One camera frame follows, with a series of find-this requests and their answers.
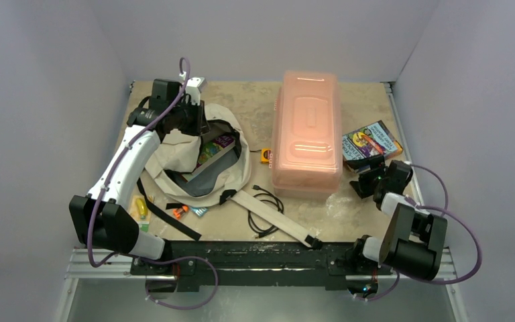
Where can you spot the beige backpack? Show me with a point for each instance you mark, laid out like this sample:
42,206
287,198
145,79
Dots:
211,168

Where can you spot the yellow tape measure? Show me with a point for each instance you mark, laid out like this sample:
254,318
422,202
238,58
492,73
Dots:
266,156

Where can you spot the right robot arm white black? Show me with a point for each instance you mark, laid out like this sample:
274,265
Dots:
414,240

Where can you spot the orange small clip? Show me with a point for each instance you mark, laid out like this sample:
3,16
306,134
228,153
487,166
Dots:
180,211

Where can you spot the orange translucent plastic box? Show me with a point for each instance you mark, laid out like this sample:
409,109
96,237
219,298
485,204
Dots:
307,158

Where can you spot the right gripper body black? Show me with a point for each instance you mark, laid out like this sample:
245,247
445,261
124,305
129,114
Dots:
365,178

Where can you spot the black aluminium base frame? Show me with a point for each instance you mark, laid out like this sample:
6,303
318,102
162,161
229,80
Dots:
240,263

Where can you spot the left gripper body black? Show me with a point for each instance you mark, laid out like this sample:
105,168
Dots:
188,118

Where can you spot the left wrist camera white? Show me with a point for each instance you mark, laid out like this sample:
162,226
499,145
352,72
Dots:
193,87

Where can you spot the purple treehouse book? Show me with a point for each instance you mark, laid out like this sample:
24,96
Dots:
210,153

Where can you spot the light blue treehouse book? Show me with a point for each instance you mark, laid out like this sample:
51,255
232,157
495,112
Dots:
370,140

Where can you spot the banana toy card pack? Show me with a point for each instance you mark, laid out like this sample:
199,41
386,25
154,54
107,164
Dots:
138,210

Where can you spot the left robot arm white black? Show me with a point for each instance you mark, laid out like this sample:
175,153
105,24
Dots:
100,217

